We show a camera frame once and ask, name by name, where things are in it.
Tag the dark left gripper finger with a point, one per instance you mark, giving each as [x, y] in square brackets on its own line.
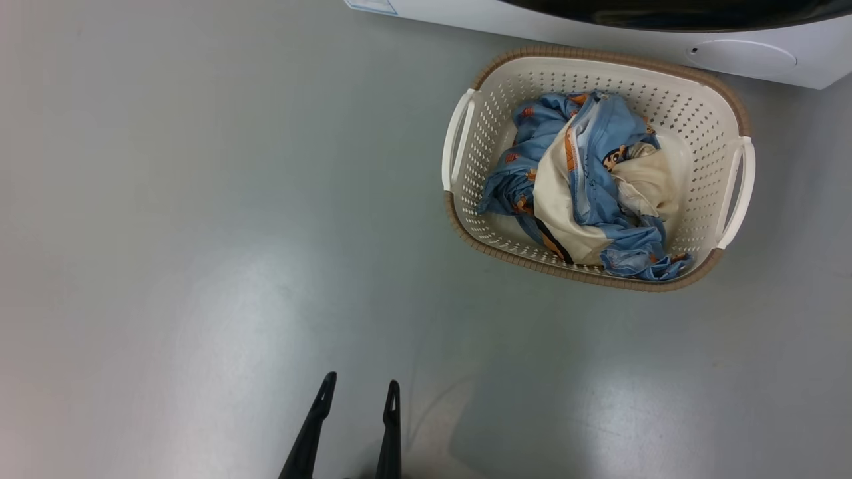
[391, 439]
[311, 426]

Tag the blue cartoon print garment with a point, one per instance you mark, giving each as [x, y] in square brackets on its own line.
[602, 133]

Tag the black glass washing machine door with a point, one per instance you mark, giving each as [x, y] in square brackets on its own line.
[665, 13]

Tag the cream perforated laundry basket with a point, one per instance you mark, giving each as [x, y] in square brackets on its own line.
[506, 83]

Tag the white washing machine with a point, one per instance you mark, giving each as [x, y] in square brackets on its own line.
[599, 33]

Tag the blue energy label sticker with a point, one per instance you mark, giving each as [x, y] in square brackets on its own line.
[373, 5]

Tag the round white filter cover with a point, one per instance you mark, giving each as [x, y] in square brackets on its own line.
[739, 58]

